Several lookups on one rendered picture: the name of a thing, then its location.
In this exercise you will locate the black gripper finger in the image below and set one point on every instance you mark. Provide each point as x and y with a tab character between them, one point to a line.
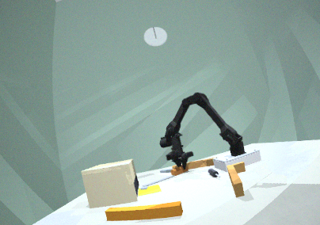
178	163
184	161

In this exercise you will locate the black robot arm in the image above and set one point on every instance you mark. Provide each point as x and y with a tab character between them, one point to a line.
227	132

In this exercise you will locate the cream box-shaped cabinet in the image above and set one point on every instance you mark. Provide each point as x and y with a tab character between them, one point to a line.
113	183

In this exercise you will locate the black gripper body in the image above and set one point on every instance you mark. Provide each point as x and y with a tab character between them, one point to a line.
182	155

